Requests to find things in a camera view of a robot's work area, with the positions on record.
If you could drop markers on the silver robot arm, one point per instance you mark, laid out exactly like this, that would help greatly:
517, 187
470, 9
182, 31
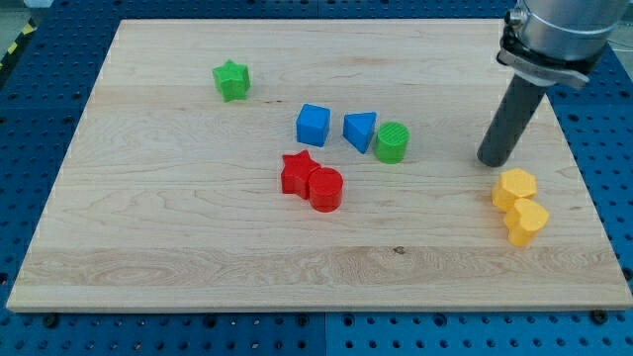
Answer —
551, 42

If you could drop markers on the red star block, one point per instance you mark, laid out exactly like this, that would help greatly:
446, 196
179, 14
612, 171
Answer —
296, 173

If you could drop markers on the green star block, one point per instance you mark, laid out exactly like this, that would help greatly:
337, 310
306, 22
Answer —
232, 80

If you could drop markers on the red cylinder block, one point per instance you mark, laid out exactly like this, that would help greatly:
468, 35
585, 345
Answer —
325, 189

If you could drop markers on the light wooden board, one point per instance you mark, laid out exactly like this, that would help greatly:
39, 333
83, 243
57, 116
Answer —
169, 199

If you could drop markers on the blue cube block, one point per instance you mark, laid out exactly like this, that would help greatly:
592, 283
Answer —
312, 125

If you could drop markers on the blue triangle block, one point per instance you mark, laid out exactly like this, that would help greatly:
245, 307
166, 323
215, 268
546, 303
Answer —
358, 129

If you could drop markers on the green cylinder block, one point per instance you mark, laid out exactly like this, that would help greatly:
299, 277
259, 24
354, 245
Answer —
391, 142

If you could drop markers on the yellow hexagon block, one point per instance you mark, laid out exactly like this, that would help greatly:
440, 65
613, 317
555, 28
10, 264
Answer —
511, 185

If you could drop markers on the yellow heart block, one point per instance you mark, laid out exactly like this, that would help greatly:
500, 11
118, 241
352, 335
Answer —
524, 220

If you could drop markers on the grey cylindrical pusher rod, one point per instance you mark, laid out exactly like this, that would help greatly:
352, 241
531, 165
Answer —
516, 108

